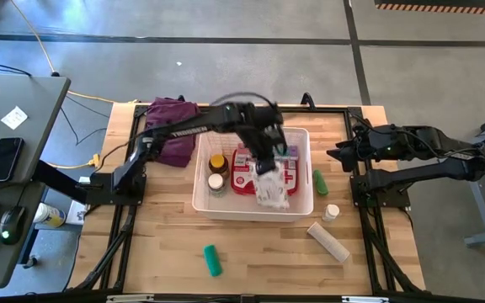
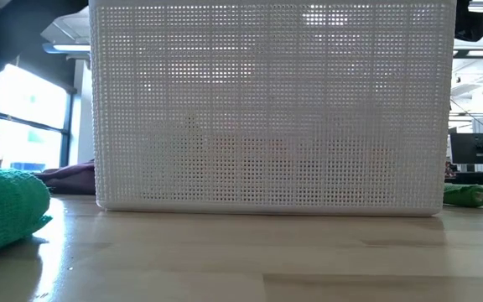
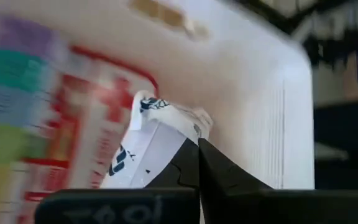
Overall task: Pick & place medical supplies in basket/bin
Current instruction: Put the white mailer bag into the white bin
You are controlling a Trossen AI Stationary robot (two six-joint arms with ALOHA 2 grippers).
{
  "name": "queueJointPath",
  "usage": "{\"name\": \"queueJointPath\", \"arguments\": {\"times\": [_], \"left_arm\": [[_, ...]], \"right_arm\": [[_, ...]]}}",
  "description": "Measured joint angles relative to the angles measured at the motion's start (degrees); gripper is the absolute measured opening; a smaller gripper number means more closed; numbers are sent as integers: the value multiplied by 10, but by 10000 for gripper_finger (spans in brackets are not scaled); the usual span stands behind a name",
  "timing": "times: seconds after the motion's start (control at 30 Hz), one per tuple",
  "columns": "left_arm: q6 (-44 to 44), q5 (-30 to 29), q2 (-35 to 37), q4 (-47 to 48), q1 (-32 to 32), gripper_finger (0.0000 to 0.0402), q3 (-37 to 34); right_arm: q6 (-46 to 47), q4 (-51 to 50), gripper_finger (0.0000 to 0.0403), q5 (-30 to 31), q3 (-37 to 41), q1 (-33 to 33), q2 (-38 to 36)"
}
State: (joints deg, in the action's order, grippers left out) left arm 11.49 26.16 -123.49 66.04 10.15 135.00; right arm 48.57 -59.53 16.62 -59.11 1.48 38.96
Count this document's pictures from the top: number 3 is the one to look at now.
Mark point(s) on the white perforated plastic basket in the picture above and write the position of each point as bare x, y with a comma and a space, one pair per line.
244, 93

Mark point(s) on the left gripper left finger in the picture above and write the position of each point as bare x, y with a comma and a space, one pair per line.
182, 171

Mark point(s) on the white gauze packet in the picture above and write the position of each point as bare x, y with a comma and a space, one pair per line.
154, 140

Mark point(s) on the red first aid kit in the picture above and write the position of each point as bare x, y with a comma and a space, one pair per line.
104, 102

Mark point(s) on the rainbow pill organizer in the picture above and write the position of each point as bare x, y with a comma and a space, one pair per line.
11, 71

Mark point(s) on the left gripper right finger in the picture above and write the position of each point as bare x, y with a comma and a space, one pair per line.
225, 186

